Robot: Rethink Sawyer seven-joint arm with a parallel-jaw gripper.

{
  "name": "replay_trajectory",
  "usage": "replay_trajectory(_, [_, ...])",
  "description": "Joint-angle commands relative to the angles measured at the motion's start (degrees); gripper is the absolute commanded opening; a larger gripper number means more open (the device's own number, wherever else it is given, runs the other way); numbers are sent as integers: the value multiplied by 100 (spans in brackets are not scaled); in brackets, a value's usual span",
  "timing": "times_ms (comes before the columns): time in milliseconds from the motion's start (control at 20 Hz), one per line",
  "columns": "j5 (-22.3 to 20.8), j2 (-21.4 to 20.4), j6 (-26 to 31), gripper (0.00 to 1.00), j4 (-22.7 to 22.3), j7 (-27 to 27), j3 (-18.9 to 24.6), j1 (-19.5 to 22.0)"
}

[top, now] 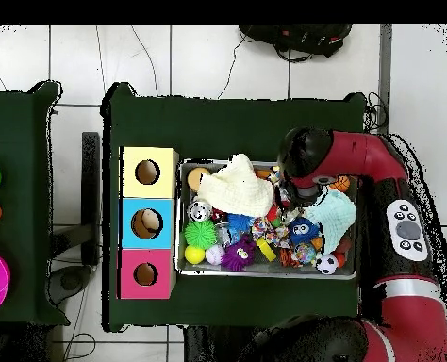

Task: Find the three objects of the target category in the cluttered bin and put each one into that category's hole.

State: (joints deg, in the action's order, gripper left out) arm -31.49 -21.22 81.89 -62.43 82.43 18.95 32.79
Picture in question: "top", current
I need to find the pale orange foam ball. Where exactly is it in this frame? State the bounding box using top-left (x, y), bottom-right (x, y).
top-left (186, 167), bottom-right (211, 192)

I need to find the dark green tablecloth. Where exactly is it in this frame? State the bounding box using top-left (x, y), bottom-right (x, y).
top-left (0, 80), bottom-right (71, 326)
top-left (101, 81), bottom-right (368, 333)

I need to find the green spiky ball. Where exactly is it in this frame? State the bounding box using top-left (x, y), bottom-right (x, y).
top-left (183, 219), bottom-right (218, 251)

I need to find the white baseball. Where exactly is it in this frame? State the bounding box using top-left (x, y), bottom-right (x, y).
top-left (205, 243), bottom-right (226, 267)

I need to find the yellow ball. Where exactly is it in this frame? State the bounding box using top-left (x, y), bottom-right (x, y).
top-left (184, 244), bottom-right (207, 266)

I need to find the cream yellow cloth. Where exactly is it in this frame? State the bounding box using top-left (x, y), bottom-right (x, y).
top-left (196, 153), bottom-right (275, 218)

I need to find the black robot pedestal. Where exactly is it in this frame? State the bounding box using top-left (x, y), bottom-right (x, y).
top-left (183, 325), bottom-right (247, 362)

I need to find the small soccer ball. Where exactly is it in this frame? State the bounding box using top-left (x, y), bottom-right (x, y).
top-left (315, 253), bottom-right (339, 275)

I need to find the blue spiky toy with eyes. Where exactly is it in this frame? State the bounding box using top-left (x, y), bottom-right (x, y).
top-left (287, 216), bottom-right (321, 245)

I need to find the black backpack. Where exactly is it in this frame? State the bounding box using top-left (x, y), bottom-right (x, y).
top-left (238, 24), bottom-right (354, 63)

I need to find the black stand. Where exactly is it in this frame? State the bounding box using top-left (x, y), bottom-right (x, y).
top-left (47, 131), bottom-right (102, 307)

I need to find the shallow mesh bin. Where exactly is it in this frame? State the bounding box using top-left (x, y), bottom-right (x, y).
top-left (174, 159), bottom-right (360, 281)

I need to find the crushed silver can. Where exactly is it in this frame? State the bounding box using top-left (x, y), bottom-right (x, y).
top-left (187, 199), bottom-right (213, 222)

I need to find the wooden box with three holes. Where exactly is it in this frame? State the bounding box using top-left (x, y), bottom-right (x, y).
top-left (117, 145), bottom-right (180, 301)

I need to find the silver drink can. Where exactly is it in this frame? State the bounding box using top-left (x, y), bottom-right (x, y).
top-left (280, 207), bottom-right (303, 226)

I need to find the purple spiky toy with eyes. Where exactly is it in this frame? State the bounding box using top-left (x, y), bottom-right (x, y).
top-left (220, 236), bottom-right (257, 272)

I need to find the mint green cloth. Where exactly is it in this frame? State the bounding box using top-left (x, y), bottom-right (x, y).
top-left (304, 188), bottom-right (357, 255)

